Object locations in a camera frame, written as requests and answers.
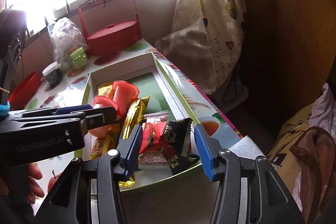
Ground red-lidded pink jelly cup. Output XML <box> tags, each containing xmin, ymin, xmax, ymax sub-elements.
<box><xmin>88</xmin><ymin>96</ymin><xmax>123</xmax><ymax>138</ymax></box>

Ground gold foil snack bar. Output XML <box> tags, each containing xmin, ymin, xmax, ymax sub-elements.
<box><xmin>118</xmin><ymin>96</ymin><xmax>151</xmax><ymax>188</ymax></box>

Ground pink white snack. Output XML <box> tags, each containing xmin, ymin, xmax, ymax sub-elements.
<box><xmin>143</xmin><ymin>111</ymin><xmax>169</xmax><ymax>123</ymax></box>

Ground red black snack packet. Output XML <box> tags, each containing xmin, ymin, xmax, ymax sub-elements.
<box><xmin>140</xmin><ymin>122</ymin><xmax>169</xmax><ymax>153</ymax></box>

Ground person's left hand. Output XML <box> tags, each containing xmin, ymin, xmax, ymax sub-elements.
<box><xmin>0</xmin><ymin>163</ymin><xmax>46</xmax><ymax>205</ymax></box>

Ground yellow chip bag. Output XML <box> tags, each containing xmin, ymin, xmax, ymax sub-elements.
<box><xmin>91</xmin><ymin>82</ymin><xmax>121</xmax><ymax>160</ymax></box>

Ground dark jar with clear lid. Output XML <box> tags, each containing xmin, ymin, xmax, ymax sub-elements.
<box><xmin>42</xmin><ymin>61</ymin><xmax>63</xmax><ymax>88</ymax></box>

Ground red oval bowl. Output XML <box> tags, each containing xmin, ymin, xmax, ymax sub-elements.
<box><xmin>9</xmin><ymin>72</ymin><xmax>41</xmax><ymax>110</ymax></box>

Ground green lidded jar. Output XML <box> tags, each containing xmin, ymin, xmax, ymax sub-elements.
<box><xmin>70</xmin><ymin>47</ymin><xmax>88</xmax><ymax>69</ymax></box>

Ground green and white cardboard box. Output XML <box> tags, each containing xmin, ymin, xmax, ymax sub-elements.
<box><xmin>73</xmin><ymin>52</ymin><xmax>208</xmax><ymax>193</ymax></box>

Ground pile of clothes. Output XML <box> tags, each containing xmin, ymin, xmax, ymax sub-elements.
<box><xmin>268</xmin><ymin>83</ymin><xmax>335</xmax><ymax>223</ymax></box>

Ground clear plastic bag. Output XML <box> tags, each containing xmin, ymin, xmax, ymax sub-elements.
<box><xmin>47</xmin><ymin>17</ymin><xmax>88</xmax><ymax>63</ymax></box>

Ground black triangular snack packet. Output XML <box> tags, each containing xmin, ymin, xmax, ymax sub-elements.
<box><xmin>162</xmin><ymin>118</ymin><xmax>193</xmax><ymax>156</ymax></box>

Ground floral beige curtain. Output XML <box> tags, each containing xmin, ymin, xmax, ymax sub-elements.
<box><xmin>154</xmin><ymin>0</ymin><xmax>246</xmax><ymax>94</ymax></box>

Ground red basket with handle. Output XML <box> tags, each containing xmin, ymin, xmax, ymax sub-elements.
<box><xmin>78</xmin><ymin>0</ymin><xmax>142</xmax><ymax>57</ymax></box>

